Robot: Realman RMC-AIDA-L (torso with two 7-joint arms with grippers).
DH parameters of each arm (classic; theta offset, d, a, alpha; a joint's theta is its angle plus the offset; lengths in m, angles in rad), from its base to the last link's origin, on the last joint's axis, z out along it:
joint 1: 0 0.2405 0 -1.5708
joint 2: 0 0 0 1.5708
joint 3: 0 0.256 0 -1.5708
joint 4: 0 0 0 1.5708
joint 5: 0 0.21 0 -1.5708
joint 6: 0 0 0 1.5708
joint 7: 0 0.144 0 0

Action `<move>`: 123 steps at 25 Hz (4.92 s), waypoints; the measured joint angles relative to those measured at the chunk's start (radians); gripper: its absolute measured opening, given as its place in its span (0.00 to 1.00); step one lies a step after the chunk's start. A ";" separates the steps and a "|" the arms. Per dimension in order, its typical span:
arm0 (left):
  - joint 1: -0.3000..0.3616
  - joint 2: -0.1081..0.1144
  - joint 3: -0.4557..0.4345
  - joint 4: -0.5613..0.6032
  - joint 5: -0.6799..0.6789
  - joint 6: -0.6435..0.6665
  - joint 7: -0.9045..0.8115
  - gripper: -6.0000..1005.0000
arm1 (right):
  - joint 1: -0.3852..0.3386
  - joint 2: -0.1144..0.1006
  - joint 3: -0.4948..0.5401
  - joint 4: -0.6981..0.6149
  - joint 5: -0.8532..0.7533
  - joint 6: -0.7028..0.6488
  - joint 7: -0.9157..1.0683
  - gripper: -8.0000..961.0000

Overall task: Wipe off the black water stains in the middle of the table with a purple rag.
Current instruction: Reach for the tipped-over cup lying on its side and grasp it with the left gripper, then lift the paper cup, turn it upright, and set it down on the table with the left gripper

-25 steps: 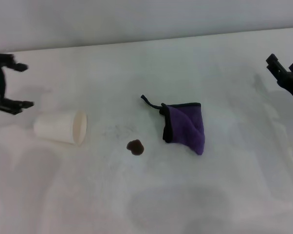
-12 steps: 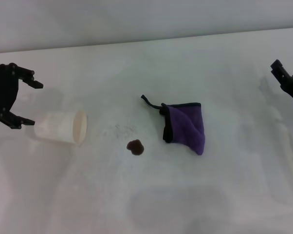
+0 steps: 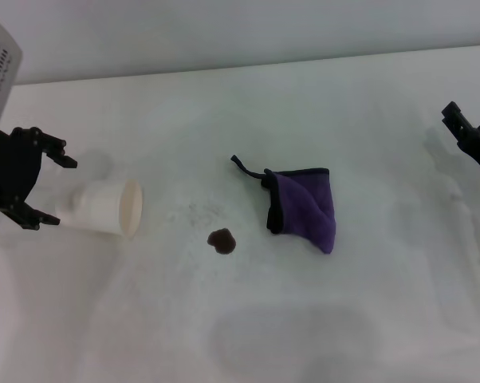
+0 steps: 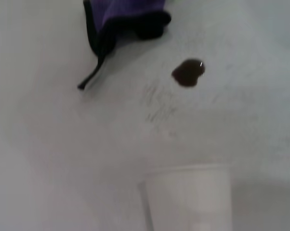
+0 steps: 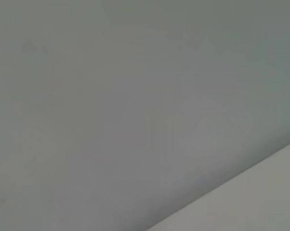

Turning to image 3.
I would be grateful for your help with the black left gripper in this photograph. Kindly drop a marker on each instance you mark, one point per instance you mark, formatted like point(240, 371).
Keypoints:
point(10, 167)

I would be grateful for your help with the white paper cup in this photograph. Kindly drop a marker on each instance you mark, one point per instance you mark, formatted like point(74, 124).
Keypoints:
point(102, 209)

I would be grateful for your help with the purple rag with black trim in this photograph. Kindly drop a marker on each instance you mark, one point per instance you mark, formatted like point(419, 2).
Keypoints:
point(304, 203)

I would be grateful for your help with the dark liquid stain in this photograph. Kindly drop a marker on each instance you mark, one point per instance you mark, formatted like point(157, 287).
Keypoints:
point(223, 241)

